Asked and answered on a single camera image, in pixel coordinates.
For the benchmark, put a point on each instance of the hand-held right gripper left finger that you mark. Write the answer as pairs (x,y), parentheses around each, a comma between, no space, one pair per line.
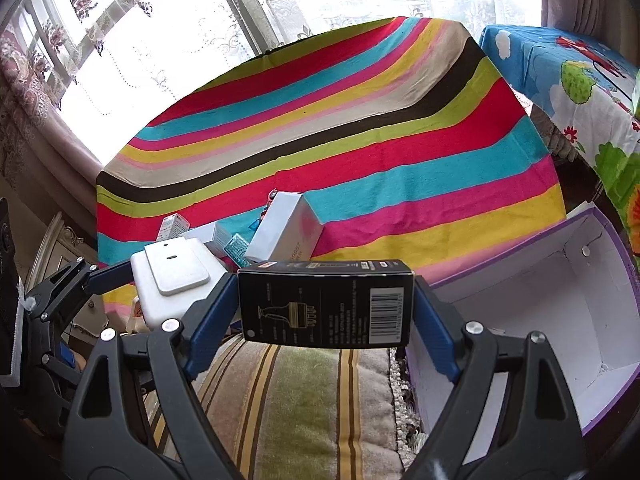
(210,322)

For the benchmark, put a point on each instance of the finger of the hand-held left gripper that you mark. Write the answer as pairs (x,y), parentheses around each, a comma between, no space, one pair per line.
(50,365)
(75,285)

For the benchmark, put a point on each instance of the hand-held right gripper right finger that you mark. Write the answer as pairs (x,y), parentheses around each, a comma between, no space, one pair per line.
(440,332)

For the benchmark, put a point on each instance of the white box with lid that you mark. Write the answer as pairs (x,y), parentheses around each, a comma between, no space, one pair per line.
(172,272)

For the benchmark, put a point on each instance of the purple and white storage box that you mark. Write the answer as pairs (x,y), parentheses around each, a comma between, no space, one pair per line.
(525,305)

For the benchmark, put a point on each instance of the small white medicine box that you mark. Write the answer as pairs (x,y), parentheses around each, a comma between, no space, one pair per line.
(172,227)

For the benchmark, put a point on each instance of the black box with barcode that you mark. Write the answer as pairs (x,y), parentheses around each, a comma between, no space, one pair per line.
(320,305)

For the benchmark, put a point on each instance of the red and blue toy excavator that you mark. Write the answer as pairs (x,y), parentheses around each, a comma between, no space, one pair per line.
(272,193)

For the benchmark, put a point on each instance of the teal patterned small box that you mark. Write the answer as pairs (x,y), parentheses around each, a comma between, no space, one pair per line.
(236,251)

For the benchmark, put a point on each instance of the white box with fine print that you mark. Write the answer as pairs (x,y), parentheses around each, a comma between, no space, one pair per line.
(207,240)

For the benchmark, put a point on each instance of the large white cardboard box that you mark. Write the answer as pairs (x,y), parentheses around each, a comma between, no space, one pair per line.
(287,230)

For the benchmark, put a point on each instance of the striped fringed cushion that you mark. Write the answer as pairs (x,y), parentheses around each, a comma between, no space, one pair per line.
(300,410)

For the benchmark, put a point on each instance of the brown patterned curtain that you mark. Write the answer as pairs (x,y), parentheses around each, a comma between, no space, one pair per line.
(25,90)

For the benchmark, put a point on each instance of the colourful striped table cloth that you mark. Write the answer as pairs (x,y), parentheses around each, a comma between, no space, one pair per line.
(350,160)

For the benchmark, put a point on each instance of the grey woven seat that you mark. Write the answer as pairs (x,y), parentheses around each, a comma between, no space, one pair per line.
(565,142)

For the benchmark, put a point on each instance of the cartoon printed blue cloth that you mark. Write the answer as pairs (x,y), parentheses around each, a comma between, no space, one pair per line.
(575,85)

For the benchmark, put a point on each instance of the white window frame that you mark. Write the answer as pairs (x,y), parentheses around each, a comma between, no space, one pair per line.
(242,5)

